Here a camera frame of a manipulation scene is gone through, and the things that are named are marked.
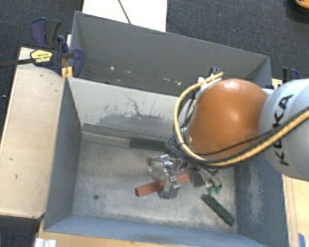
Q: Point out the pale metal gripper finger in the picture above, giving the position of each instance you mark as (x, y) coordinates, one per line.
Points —
(158, 166)
(170, 190)

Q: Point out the red-brown flat block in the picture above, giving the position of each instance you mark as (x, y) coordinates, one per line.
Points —
(148, 189)

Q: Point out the dark green flat block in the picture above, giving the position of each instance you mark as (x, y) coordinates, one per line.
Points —
(147, 144)
(217, 209)

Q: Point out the grey metal bin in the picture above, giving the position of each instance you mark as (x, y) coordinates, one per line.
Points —
(117, 202)

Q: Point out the pale wood board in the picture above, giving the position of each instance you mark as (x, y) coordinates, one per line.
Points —
(27, 142)

